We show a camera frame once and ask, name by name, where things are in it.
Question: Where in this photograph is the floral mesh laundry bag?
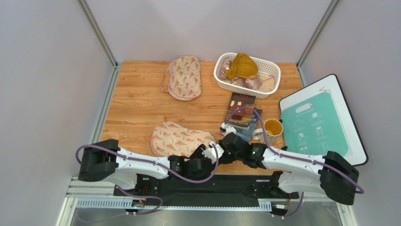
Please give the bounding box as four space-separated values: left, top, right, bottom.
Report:
150 121 216 157

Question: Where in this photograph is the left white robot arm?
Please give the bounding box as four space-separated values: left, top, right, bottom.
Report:
75 139 224 190

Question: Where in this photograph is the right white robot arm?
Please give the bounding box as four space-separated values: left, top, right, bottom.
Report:
218 132 363 205

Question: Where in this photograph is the pink satin bra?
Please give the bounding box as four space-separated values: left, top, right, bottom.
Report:
218 59 275 92

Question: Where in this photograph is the mustard yellow bra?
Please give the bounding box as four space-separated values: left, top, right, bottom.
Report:
225 53 258 80

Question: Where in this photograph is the blue book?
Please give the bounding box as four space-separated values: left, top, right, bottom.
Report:
229 109 258 141

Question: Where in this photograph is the dark brown book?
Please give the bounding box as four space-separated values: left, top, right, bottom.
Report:
225 92 256 130

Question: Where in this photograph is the white mug yellow inside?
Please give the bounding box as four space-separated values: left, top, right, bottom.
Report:
252 119 283 145

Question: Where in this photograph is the white plastic basket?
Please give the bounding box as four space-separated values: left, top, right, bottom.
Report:
214 53 281 99

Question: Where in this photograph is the teal folding board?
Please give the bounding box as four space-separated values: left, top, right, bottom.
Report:
281 92 349 157

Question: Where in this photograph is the white tray black rim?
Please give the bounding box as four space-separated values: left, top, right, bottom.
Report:
279 74 369 166

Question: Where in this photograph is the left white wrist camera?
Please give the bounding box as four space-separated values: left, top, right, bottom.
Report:
202 142 224 163

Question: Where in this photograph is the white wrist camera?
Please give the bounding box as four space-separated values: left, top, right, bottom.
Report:
202 142 224 163
219 122 237 137

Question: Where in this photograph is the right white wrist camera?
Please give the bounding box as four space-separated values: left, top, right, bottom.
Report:
219 122 237 137

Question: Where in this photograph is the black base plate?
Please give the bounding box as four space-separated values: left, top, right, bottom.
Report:
127 174 300 207

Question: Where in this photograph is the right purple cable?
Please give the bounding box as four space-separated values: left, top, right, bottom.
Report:
224 106 365 219

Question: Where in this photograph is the aluminium frame rail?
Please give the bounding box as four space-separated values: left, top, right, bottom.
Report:
56 178 357 226

